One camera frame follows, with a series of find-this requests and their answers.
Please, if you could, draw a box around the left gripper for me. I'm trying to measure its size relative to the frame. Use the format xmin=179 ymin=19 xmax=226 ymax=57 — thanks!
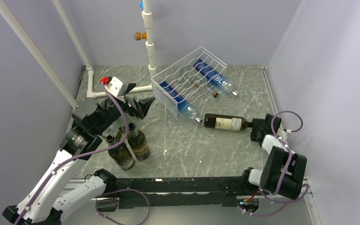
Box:
xmin=94 ymin=83 xmax=155 ymax=134

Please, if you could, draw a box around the dark green wine bottle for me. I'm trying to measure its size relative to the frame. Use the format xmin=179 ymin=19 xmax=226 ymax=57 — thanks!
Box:
xmin=203 ymin=113 xmax=254 ymax=131

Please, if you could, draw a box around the blue glass bottle silver cap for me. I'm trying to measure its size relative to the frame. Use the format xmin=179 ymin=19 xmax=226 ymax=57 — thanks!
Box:
xmin=193 ymin=59 xmax=238 ymax=97

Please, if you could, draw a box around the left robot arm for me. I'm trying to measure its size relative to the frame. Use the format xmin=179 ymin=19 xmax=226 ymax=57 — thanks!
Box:
xmin=2 ymin=79 xmax=155 ymax=225

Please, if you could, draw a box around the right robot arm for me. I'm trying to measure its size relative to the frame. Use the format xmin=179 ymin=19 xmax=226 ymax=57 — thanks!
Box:
xmin=239 ymin=110 xmax=307 ymax=201

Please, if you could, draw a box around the clear glass bottle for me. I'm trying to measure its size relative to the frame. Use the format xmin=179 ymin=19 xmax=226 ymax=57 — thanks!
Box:
xmin=115 ymin=115 xmax=129 ymax=135

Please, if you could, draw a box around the dark wine bottle brown label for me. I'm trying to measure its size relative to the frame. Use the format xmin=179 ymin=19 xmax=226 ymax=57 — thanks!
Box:
xmin=127 ymin=123 xmax=151 ymax=161

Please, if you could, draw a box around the blue bottle in rack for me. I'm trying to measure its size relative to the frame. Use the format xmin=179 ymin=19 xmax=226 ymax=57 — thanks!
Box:
xmin=157 ymin=81 xmax=202 ymax=124

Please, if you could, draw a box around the clear bottle copper cap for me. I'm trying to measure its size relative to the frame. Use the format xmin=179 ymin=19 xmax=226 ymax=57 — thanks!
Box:
xmin=173 ymin=70 xmax=219 ymax=100

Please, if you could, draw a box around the dark wine bottle left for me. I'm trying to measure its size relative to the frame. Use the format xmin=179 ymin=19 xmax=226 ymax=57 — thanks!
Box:
xmin=105 ymin=132 xmax=135 ymax=171

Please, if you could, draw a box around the orange nozzle on pipe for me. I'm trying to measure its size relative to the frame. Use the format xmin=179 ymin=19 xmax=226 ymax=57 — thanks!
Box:
xmin=134 ymin=32 xmax=147 ymax=41

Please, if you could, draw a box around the diagonal white pole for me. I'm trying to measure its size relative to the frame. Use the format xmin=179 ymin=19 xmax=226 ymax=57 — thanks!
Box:
xmin=0 ymin=0 xmax=76 ymax=108

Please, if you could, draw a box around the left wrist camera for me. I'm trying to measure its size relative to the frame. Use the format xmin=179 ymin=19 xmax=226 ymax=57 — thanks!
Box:
xmin=100 ymin=76 xmax=129 ymax=98

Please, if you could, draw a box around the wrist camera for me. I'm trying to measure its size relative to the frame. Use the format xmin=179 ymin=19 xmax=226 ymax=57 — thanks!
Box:
xmin=277 ymin=128 xmax=288 ymax=142
xmin=100 ymin=76 xmax=129 ymax=98

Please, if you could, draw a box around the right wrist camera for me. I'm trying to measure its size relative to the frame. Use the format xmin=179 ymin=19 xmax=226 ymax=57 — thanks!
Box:
xmin=277 ymin=128 xmax=288 ymax=142

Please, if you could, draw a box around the white wire wine rack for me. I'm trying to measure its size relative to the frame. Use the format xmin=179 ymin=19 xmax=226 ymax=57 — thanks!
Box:
xmin=151 ymin=47 xmax=227 ymax=123

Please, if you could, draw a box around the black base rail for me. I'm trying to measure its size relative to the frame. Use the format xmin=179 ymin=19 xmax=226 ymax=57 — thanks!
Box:
xmin=71 ymin=175 xmax=311 ymax=209

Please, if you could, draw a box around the white PVC pipe frame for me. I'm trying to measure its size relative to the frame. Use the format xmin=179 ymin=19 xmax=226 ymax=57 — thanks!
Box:
xmin=52 ymin=0 xmax=157 ymax=98

